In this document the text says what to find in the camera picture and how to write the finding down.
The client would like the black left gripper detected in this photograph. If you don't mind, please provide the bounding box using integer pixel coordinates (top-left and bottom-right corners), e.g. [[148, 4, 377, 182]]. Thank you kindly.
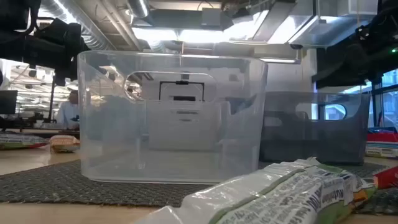
[[29, 17, 91, 87]]

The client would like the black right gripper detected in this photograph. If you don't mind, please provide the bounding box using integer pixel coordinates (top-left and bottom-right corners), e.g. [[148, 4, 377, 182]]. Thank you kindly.
[[341, 40, 398, 86]]

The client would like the green purple granola bar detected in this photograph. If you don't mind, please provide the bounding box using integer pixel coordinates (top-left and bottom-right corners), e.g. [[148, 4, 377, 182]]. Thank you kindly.
[[0, 133, 50, 151]]

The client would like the red green granola bar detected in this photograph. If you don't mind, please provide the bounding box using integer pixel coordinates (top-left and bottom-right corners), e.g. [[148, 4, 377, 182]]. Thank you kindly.
[[373, 166, 398, 190]]

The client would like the white silver backed granola bar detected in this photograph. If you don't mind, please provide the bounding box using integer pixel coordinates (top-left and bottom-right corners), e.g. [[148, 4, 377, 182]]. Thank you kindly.
[[133, 157, 379, 224]]

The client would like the person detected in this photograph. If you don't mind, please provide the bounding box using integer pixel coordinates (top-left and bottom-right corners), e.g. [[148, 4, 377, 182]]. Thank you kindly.
[[55, 89, 80, 131]]

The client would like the black computer monitor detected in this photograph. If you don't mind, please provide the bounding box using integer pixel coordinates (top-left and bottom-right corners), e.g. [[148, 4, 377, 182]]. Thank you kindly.
[[0, 90, 19, 115]]

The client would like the red box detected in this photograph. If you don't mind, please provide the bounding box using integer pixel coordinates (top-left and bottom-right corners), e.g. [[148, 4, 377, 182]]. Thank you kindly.
[[366, 133, 398, 142]]

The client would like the long white light strip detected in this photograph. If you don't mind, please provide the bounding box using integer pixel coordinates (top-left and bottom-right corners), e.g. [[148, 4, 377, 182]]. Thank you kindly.
[[258, 57, 302, 65]]

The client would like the smoky grey plastic bin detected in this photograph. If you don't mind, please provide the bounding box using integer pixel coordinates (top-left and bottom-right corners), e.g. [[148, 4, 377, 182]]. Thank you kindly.
[[259, 91, 371, 166]]

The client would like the clear plastic bin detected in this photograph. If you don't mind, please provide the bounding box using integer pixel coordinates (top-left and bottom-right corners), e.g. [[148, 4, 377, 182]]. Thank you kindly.
[[76, 50, 269, 184], [144, 98, 233, 152]]

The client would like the dark grey woven placemat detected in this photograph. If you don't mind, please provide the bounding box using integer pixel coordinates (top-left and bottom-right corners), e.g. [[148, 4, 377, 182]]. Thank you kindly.
[[0, 157, 398, 215]]

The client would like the silver corrugated air duct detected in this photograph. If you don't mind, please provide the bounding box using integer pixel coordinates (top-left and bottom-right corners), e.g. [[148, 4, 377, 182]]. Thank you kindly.
[[37, 0, 118, 51]]

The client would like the black metal stand frame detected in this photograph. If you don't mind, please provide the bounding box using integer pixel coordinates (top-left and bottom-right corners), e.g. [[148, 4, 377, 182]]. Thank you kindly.
[[47, 76, 56, 124]]

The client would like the white cabinet with black frame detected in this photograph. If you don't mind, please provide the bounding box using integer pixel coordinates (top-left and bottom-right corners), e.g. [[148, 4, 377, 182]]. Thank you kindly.
[[141, 72, 223, 152]]

